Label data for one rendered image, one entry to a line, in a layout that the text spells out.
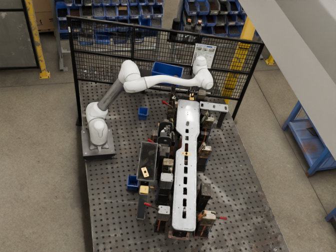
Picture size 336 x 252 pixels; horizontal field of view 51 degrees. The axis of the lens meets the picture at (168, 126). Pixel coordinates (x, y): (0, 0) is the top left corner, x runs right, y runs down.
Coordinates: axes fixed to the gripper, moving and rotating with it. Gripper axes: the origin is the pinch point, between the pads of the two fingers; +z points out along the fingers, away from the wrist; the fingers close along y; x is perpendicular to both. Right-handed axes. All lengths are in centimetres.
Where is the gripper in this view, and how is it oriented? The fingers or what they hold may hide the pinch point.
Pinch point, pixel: (192, 93)
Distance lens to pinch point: 319.6
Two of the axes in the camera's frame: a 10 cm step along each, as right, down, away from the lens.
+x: 0.6, -7.7, 6.4
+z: -1.2, 6.3, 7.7
